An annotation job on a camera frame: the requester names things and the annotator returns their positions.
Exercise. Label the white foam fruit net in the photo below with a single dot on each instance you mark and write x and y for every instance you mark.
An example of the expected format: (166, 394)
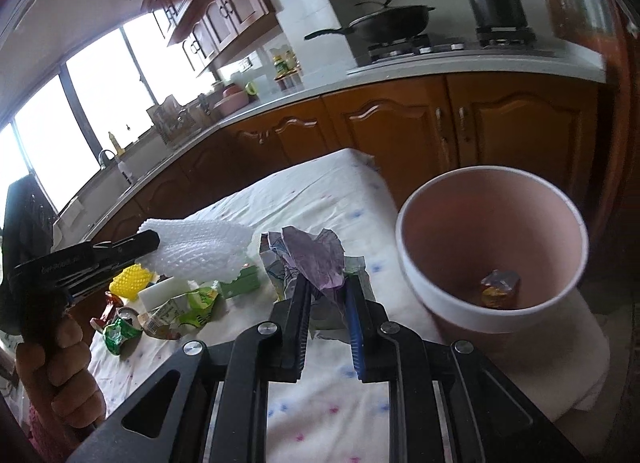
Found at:
(198, 250)

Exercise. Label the purple paper wrapper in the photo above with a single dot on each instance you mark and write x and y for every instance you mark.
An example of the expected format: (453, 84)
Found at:
(320, 259)

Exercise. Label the condiment bottles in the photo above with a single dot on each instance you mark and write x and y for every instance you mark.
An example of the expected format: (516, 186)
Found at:
(286, 65)

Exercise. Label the left hand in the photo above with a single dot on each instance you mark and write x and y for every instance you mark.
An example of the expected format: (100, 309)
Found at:
(64, 396)

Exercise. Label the pink trash bin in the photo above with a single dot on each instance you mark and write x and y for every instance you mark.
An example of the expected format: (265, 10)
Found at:
(460, 226)

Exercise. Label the brown upper cabinets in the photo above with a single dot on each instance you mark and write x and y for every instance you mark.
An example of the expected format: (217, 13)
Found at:
(212, 32)

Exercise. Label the black wok with lid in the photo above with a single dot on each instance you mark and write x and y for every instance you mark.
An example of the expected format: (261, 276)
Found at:
(385, 25)

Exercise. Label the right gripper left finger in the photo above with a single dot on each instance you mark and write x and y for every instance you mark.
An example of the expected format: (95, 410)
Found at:
(289, 346)

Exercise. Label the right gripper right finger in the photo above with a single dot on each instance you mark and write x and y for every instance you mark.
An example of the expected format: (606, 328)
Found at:
(369, 353)

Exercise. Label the green drink pouch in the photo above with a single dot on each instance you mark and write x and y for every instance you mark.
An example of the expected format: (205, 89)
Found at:
(190, 309)

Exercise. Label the dish rack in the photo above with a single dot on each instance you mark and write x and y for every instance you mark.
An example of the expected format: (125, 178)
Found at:
(173, 121)

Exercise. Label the crushed green can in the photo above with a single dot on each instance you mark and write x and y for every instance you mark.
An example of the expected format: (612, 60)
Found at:
(122, 328)

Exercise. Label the black stock pot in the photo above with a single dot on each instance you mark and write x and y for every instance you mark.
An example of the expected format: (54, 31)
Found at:
(489, 14)

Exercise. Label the gas stove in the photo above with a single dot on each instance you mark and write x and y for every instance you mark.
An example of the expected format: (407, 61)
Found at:
(486, 39)

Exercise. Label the sink faucet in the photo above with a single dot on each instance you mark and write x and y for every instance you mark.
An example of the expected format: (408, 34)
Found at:
(107, 158)

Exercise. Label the crushed red can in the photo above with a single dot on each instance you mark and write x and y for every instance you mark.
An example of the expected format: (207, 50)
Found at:
(113, 303)

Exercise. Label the brown cabinets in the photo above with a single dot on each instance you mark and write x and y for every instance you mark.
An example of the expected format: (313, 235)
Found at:
(415, 129)
(212, 32)

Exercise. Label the green carton piece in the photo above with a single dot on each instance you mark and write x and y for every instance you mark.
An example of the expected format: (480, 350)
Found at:
(246, 282)

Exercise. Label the white foam block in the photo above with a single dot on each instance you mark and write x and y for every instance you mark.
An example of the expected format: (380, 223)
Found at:
(157, 294)

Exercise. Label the brown lower cabinets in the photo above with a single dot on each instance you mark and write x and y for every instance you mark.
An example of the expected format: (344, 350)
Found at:
(415, 129)

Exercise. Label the yellow foam fruit net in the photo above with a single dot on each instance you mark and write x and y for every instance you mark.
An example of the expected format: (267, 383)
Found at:
(130, 282)

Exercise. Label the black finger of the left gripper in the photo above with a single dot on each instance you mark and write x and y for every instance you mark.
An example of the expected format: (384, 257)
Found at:
(118, 253)

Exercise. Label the pink basin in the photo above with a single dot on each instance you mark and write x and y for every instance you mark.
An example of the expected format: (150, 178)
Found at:
(233, 99)

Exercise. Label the white floral tablecloth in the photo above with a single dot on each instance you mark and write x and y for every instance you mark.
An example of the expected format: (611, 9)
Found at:
(328, 415)

